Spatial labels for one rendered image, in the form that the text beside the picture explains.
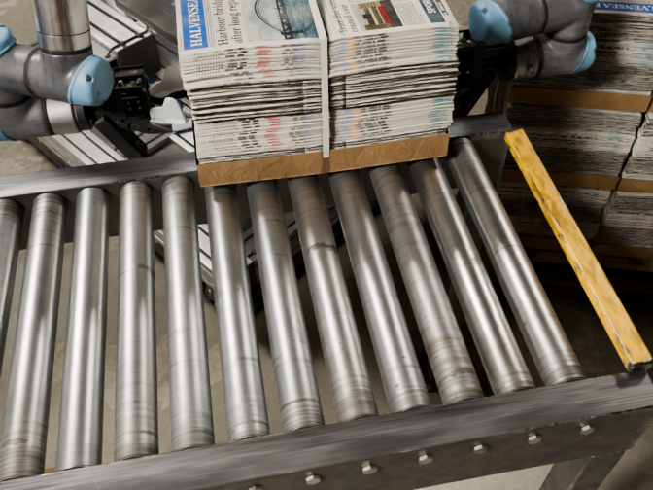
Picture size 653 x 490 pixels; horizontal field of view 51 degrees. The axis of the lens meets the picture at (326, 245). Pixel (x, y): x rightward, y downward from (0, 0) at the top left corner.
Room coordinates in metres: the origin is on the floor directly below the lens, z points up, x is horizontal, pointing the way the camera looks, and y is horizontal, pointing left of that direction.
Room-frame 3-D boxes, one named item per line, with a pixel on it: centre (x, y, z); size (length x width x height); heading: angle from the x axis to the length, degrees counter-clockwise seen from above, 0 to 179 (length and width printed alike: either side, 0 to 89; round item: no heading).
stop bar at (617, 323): (0.63, -0.34, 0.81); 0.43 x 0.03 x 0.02; 9
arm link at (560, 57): (1.07, -0.43, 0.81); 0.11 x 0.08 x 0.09; 100
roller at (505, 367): (0.62, -0.19, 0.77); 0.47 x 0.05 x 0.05; 9
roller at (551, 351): (0.63, -0.26, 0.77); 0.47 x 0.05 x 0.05; 9
